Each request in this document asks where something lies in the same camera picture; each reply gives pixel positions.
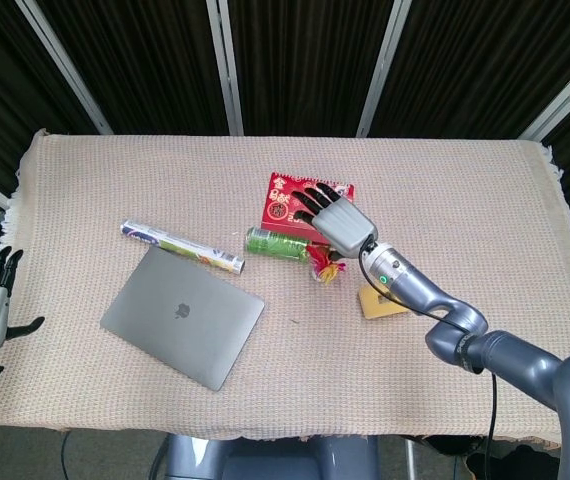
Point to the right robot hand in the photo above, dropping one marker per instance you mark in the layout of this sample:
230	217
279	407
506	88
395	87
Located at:
345	227

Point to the colourful feather shuttlecock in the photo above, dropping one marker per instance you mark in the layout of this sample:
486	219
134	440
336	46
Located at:
325	271

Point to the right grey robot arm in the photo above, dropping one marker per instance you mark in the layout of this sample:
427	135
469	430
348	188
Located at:
515	352

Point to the green drink can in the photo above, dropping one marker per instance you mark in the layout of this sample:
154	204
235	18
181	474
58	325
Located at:
275	243

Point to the red printed packet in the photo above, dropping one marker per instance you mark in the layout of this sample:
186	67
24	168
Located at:
277	200

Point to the cling film roll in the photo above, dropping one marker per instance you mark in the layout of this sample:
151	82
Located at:
180	245

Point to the black pleated curtain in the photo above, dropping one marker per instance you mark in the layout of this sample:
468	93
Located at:
310	60

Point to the beige woven tablecloth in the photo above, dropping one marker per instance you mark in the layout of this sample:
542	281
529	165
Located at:
165	175

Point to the grey closed laptop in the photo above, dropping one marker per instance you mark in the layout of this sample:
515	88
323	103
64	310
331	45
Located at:
180	320

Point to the grey robot torso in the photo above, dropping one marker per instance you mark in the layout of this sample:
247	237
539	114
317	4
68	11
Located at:
265	460

